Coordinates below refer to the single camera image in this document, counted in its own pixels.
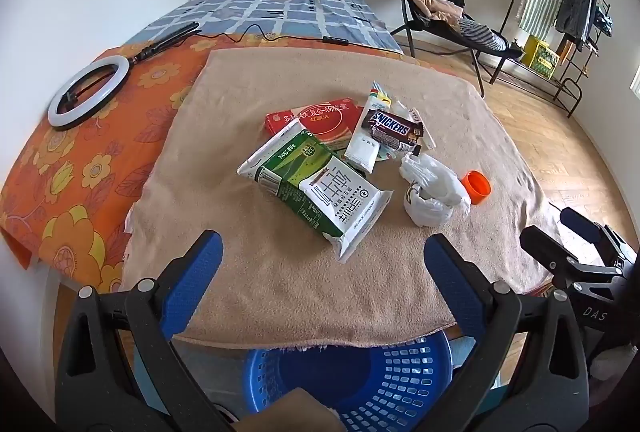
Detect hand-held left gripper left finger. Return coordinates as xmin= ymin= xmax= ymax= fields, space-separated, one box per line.
xmin=55 ymin=230 xmax=236 ymax=432

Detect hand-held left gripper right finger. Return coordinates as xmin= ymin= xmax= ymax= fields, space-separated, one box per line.
xmin=423 ymin=233 xmax=591 ymax=432

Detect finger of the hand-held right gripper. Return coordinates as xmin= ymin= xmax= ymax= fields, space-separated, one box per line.
xmin=560 ymin=207 xmax=638 ymax=263
xmin=519 ymin=226 xmax=608 ymax=285

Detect white bottle orange cap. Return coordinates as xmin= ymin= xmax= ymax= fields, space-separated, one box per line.
xmin=398 ymin=153 xmax=472 ymax=227

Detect blue plastic basket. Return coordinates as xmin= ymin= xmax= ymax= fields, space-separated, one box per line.
xmin=243 ymin=327 xmax=453 ymax=432

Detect green and white milk carton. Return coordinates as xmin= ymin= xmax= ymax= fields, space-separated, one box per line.
xmin=236 ymin=121 xmax=393 ymax=263

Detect white packet with colourful top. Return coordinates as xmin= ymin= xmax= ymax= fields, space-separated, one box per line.
xmin=344 ymin=82 xmax=393 ymax=173

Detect brown chocolate bar wrapper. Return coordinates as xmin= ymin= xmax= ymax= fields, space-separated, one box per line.
xmin=361 ymin=108 xmax=425 ymax=153

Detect tan towel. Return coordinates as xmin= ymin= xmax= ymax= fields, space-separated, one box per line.
xmin=122 ymin=48 xmax=563 ymax=350

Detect black clothes rack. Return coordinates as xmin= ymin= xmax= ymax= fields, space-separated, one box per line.
xmin=487 ymin=0 xmax=616 ymax=119

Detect orange floral bedsheet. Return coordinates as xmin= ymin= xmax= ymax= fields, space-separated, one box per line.
xmin=0 ymin=32 xmax=406 ymax=297

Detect clear plastic wrapper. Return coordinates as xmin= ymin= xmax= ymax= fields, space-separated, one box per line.
xmin=392 ymin=99 xmax=436 ymax=150

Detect tan cardboard piece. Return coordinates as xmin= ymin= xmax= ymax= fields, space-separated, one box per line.
xmin=235 ymin=387 xmax=346 ymax=432

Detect yellow plastic crate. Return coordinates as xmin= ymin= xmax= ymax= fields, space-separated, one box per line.
xmin=521 ymin=34 xmax=561 ymax=77

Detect red cardboard box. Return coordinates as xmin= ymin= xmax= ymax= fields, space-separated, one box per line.
xmin=265 ymin=96 xmax=366 ymax=151

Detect dark teal hanging garment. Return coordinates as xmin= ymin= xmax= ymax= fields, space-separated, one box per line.
xmin=595 ymin=4 xmax=616 ymax=37

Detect dark grey hanging jacket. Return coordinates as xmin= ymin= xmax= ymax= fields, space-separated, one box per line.
xmin=554 ymin=0 xmax=598 ymax=50

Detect grey striped cloth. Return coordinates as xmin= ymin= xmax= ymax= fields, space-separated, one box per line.
xmin=457 ymin=18 xmax=508 ymax=51

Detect beige clothes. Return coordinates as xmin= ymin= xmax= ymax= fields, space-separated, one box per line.
xmin=407 ymin=0 xmax=466 ymax=22

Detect blue checked bedsheet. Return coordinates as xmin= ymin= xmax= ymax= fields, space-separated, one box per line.
xmin=122 ymin=0 xmax=403 ymax=55

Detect white bed frame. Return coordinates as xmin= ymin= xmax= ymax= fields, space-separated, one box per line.
xmin=30 ymin=257 xmax=68 ymax=363

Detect ring light with black handle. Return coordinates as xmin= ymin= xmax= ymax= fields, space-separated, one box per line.
xmin=47 ymin=20 xmax=201 ymax=131

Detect black cable with remote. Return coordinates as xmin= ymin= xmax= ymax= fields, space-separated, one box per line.
xmin=197 ymin=24 xmax=361 ymax=45

